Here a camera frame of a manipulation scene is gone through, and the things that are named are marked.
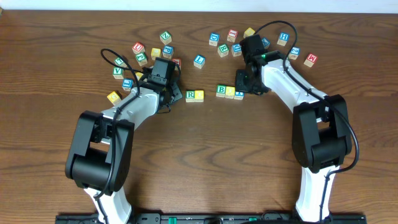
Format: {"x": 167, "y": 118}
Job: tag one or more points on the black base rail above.
{"x": 155, "y": 218}

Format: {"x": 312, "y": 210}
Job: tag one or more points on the red U wooden block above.
{"x": 138, "y": 48}

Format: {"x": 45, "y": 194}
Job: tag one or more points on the red I wooden block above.
{"x": 232, "y": 35}

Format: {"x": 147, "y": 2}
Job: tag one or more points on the blue X wooden block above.
{"x": 266, "y": 43}

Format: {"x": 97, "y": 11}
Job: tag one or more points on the green L wooden block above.
{"x": 118, "y": 61}

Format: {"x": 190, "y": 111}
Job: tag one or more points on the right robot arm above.
{"x": 320, "y": 137}

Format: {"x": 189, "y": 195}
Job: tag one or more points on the red A wooden block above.
{"x": 178, "y": 63}

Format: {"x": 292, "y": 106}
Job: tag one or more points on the blue P wooden block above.
{"x": 168, "y": 51}

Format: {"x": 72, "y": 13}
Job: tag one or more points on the green block near top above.
{"x": 165, "y": 37}

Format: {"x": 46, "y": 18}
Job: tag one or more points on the blue 2 wooden block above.
{"x": 294, "y": 53}

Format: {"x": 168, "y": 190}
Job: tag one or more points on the yellow top wooden block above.
{"x": 248, "y": 32}

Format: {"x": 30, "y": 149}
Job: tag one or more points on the yellow block far left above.
{"x": 114, "y": 97}

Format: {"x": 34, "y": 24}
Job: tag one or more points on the blue H wooden block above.
{"x": 283, "y": 39}

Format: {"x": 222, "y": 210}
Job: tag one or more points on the blue D wooden block upper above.
{"x": 214, "y": 39}

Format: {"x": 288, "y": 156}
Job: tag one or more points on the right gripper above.
{"x": 239, "y": 85}

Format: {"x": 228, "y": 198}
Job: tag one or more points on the yellow block upper left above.
{"x": 155, "y": 53}

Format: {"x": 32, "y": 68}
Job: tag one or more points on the green B wooden block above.
{"x": 221, "y": 91}

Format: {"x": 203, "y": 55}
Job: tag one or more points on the red M wooden block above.
{"x": 310, "y": 60}

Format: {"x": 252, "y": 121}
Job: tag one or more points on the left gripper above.
{"x": 175, "y": 92}

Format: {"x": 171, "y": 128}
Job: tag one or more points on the yellow O wooden block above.
{"x": 230, "y": 92}
{"x": 199, "y": 96}

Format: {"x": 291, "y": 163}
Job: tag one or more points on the green G wooden block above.
{"x": 141, "y": 59}

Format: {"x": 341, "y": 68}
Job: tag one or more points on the blue T wooden block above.
{"x": 238, "y": 95}

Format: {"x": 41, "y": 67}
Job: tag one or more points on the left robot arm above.
{"x": 100, "y": 153}

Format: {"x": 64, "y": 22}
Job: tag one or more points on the blue D wooden block lower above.
{"x": 236, "y": 50}

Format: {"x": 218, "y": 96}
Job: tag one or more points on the blue d wooden block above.
{"x": 214, "y": 39}
{"x": 236, "y": 50}

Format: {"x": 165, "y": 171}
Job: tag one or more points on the yellow block lower middle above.
{"x": 139, "y": 75}

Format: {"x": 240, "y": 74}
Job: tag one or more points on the blue L wooden block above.
{"x": 199, "y": 61}

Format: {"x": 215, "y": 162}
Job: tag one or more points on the green r wooden block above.
{"x": 190, "y": 96}
{"x": 223, "y": 50}

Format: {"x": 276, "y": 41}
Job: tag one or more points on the green V wooden block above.
{"x": 118, "y": 73}

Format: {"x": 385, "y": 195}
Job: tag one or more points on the blue L block left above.
{"x": 127, "y": 84}

